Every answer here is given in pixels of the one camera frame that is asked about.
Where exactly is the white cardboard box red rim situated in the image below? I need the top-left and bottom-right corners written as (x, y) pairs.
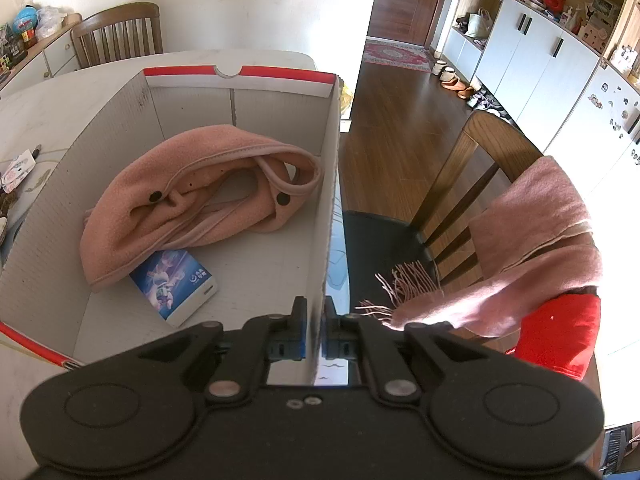
top-left (0, 64), bottom-right (342, 386)

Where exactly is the blue globe toy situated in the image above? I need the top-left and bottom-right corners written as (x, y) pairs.
top-left (12, 5), bottom-right (41, 31)

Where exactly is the black keyboard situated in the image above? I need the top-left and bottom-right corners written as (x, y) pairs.
top-left (602, 425), bottom-right (631, 476)

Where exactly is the wooden slat-back chair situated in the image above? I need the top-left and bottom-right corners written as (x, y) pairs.
top-left (70, 2), bottom-right (165, 68)

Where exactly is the white sideboard wooden top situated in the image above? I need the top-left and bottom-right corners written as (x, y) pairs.
top-left (0, 12), bottom-right (83, 96)

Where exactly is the white wall cabinet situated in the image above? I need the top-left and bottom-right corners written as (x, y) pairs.
top-left (440, 0), bottom-right (640, 356)

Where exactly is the wooden chair black seat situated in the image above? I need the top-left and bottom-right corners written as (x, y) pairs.
top-left (342, 110), bottom-right (551, 341)

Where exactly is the yellow bag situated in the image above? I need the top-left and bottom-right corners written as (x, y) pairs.
top-left (340, 77), bottom-right (354, 121)

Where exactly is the clear plastic bag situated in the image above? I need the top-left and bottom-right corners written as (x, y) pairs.
top-left (36, 6), bottom-right (66, 38)

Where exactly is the peach fleece neck warmer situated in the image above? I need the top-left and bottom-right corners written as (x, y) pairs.
top-left (80, 124), bottom-right (326, 293)

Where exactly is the red garment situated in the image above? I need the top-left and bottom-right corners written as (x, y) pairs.
top-left (505, 287), bottom-right (601, 381)

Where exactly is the white handbag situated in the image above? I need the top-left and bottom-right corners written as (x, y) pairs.
top-left (467, 8), bottom-right (493, 39)

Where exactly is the blue printed card packet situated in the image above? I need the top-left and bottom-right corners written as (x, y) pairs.
top-left (129, 248), bottom-right (218, 328)

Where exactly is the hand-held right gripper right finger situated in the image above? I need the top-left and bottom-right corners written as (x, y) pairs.
top-left (323, 296), bottom-right (490, 407)

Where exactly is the pink fringed scarf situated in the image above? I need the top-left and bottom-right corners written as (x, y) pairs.
top-left (356, 156), bottom-right (603, 338)

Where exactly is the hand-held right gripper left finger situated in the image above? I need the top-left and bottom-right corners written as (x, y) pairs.
top-left (137, 296), bottom-right (308, 407)

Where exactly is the red patterned rug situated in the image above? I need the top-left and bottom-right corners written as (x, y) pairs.
top-left (362, 39), bottom-right (433, 72)

